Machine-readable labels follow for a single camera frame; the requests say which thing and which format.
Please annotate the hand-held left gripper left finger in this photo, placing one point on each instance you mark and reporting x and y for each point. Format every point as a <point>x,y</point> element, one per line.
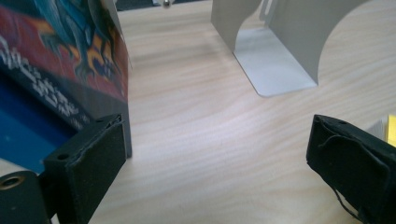
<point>90,174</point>

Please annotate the yellow book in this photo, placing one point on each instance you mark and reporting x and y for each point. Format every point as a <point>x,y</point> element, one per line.
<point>389,129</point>

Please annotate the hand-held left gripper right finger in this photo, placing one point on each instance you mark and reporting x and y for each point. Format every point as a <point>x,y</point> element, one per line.
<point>355,168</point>

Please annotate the blue book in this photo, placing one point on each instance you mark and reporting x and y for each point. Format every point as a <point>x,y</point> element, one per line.
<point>28,133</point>

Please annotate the grey expandable metal bookend rack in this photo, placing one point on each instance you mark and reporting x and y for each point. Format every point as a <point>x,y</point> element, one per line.
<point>280,46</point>

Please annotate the red illustrated book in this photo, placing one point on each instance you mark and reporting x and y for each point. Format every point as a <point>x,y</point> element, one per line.
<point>71,56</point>

